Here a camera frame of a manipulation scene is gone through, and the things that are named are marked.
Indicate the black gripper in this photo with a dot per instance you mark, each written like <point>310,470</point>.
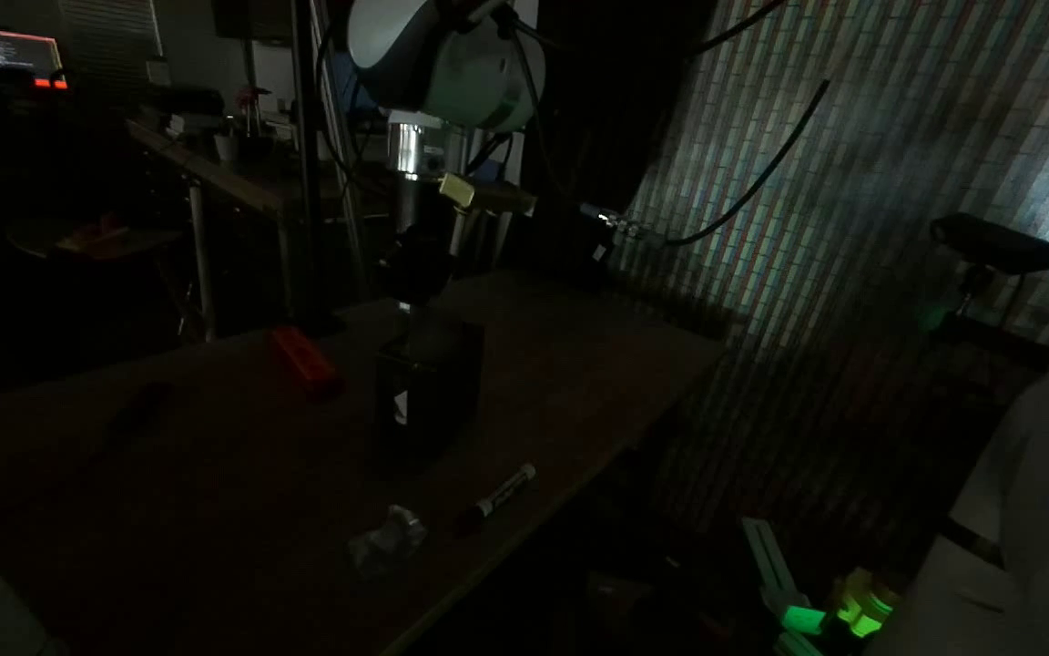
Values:
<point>419,152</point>

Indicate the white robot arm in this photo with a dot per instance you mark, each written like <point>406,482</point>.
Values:
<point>438,72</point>

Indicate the dark open box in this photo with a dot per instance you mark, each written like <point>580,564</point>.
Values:
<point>429,388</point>

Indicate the red block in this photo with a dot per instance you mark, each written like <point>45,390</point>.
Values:
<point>302,359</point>

